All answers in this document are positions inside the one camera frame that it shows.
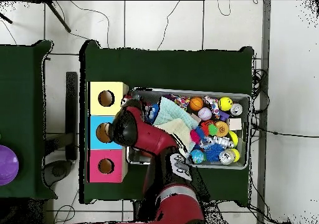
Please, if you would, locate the wooden box with three holes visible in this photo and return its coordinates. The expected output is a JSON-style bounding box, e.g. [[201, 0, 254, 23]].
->
[[87, 81, 129, 183]]

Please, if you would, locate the small white baseball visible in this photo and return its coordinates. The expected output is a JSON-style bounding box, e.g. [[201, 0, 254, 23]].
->
[[198, 107, 213, 122]]

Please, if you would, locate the purple bowl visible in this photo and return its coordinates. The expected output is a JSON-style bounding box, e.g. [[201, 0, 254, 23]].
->
[[0, 144, 20, 186]]

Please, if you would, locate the plain wooden cube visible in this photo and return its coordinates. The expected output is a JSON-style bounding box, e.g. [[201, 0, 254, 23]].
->
[[227, 118, 242, 131]]

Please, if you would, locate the small orange basketball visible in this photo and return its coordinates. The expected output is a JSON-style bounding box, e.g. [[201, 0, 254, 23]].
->
[[189, 97, 204, 112]]

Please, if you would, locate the shallow wire mesh bin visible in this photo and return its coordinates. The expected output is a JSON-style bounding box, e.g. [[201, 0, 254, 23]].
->
[[125, 87, 252, 170]]

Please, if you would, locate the grey stand foot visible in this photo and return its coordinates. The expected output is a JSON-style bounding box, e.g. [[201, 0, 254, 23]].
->
[[41, 159, 74, 187]]

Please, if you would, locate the blue spiky rubber ball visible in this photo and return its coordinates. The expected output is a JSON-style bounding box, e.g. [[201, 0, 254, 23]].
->
[[205, 144, 224, 163]]

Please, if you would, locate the yellow smiley ball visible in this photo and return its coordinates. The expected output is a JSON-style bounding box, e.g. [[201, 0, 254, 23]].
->
[[218, 96, 233, 112]]

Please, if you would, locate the black floor cable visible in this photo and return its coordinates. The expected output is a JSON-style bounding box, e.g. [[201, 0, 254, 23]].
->
[[251, 122, 319, 138]]

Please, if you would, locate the blue green globe ball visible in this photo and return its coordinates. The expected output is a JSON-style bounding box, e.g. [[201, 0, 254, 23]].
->
[[190, 149, 206, 165]]

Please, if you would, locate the mint waffle cloth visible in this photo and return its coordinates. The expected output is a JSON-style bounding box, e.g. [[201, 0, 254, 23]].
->
[[153, 96, 199, 130]]

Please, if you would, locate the black tripod leg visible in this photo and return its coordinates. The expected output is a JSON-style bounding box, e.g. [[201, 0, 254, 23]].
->
[[0, 12, 13, 24], [44, 1, 72, 33]]

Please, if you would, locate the toy hamburger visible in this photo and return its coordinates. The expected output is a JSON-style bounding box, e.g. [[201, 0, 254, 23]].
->
[[214, 120, 229, 138]]

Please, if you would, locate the cream waffle cloth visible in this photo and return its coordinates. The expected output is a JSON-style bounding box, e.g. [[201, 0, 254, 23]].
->
[[158, 118, 194, 157]]

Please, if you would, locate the dark green side table cloth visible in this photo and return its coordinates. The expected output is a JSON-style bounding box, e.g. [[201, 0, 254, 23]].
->
[[0, 39, 58, 200]]

